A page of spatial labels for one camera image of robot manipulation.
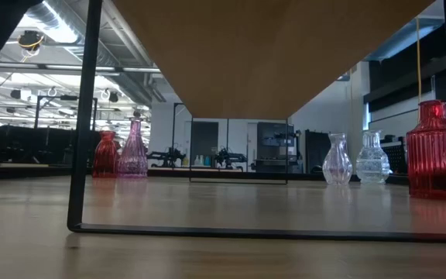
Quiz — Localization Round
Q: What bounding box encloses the pink tall conical glass vase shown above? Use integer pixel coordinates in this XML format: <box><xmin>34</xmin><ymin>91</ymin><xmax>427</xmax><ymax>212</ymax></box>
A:
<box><xmin>116</xmin><ymin>118</ymin><xmax>149</xmax><ymax>179</ymax></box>

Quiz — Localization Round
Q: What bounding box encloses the clear ribbed glass vase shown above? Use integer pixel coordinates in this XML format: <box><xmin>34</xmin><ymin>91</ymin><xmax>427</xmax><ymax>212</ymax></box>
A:
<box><xmin>321</xmin><ymin>133</ymin><xmax>354</xmax><ymax>186</ymax></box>

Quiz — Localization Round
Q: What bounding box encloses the red bulbous glass vase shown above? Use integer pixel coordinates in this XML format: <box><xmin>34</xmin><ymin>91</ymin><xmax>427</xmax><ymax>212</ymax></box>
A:
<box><xmin>92</xmin><ymin>130</ymin><xmax>120</xmax><ymax>179</ymax></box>

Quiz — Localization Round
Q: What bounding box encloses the clear cut-glass bulbous vase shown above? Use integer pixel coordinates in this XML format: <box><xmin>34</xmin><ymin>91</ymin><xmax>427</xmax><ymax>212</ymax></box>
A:
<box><xmin>355</xmin><ymin>129</ymin><xmax>391</xmax><ymax>184</ymax></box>

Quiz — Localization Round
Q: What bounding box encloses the red ribbed cylindrical glass vase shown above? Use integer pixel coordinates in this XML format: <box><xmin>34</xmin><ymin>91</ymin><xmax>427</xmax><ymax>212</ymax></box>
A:
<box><xmin>406</xmin><ymin>99</ymin><xmax>446</xmax><ymax>202</ymax></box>

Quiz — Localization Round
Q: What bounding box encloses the black background robot station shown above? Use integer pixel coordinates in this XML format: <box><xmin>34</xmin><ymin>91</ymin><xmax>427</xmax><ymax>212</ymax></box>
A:
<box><xmin>146</xmin><ymin>146</ymin><xmax>187</xmax><ymax>168</ymax></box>
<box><xmin>214</xmin><ymin>146</ymin><xmax>249</xmax><ymax>171</ymax></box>

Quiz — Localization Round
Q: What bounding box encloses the dark grey door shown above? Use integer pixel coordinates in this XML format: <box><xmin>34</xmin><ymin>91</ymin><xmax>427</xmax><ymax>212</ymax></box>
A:
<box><xmin>190</xmin><ymin>121</ymin><xmax>220</xmax><ymax>164</ymax></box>

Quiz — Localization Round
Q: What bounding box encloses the black cabinet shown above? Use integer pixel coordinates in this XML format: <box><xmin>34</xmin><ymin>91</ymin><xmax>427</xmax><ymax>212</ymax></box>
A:
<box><xmin>256</xmin><ymin>122</ymin><xmax>304</xmax><ymax>174</ymax></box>

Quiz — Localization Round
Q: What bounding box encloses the light wooden tray board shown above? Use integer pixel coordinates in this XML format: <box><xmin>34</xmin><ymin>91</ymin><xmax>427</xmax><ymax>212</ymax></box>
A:
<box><xmin>67</xmin><ymin>0</ymin><xmax>446</xmax><ymax>244</ymax></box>

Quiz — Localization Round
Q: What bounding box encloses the dark standing board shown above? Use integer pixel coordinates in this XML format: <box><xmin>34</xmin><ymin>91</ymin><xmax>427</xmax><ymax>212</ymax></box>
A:
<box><xmin>304</xmin><ymin>129</ymin><xmax>332</xmax><ymax>174</ymax></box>

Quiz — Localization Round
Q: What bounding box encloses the black pegboard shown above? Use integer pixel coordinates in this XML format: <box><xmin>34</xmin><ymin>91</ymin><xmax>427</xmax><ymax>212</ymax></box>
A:
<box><xmin>379</xmin><ymin>135</ymin><xmax>409</xmax><ymax>175</ymax></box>

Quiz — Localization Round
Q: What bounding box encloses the silver ventilation duct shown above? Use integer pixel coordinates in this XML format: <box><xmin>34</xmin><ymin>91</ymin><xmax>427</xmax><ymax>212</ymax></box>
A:
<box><xmin>25</xmin><ymin>0</ymin><xmax>166</xmax><ymax>104</ymax></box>

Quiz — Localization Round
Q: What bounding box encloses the black aluminium rig frame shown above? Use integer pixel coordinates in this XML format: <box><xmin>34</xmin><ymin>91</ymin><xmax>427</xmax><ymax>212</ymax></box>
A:
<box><xmin>0</xmin><ymin>164</ymin><xmax>410</xmax><ymax>186</ymax></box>

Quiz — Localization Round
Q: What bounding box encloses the black partition wall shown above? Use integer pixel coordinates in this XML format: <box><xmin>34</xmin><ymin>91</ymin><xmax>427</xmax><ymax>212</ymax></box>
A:
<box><xmin>0</xmin><ymin>124</ymin><xmax>104</xmax><ymax>166</ymax></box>

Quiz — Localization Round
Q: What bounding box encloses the black yellow ceiling cable reel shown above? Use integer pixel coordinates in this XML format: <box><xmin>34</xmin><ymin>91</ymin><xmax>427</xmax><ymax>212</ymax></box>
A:
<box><xmin>16</xmin><ymin>29</ymin><xmax>46</xmax><ymax>51</ymax></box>

